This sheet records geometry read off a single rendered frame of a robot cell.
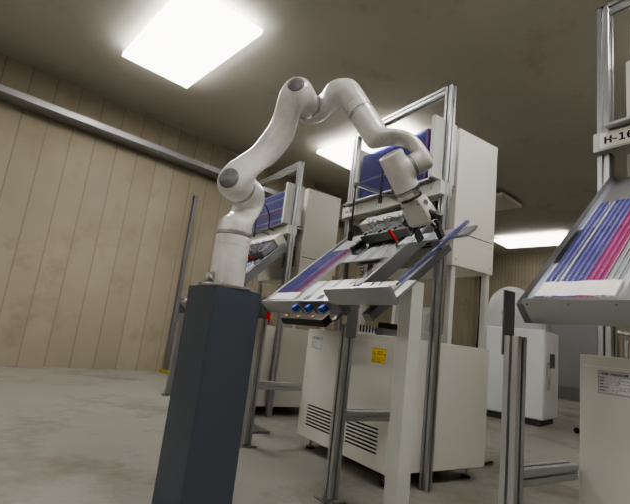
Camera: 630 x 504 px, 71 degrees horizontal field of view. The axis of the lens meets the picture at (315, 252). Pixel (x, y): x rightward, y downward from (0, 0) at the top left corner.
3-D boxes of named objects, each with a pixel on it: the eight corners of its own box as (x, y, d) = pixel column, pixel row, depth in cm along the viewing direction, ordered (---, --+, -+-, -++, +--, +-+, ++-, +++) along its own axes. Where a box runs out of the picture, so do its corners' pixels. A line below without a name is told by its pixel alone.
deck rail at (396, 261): (347, 315, 176) (339, 302, 174) (343, 315, 177) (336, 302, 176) (442, 228, 212) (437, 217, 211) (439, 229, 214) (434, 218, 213)
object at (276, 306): (343, 315, 177) (335, 300, 176) (268, 312, 232) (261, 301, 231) (345, 313, 178) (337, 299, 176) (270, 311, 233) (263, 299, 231)
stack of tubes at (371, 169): (425, 178, 214) (429, 127, 219) (358, 199, 256) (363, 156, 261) (442, 186, 220) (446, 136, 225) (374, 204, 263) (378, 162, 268)
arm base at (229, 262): (215, 284, 137) (224, 227, 141) (187, 284, 151) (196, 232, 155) (264, 293, 150) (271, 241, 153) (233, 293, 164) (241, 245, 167)
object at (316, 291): (342, 308, 177) (339, 301, 177) (267, 307, 232) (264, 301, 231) (372, 282, 187) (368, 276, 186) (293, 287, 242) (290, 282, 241)
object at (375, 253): (399, 265, 197) (394, 255, 196) (317, 273, 252) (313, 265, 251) (439, 229, 214) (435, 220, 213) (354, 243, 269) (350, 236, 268)
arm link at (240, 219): (210, 231, 150) (221, 166, 155) (232, 244, 168) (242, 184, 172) (242, 233, 147) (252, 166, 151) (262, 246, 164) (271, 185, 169)
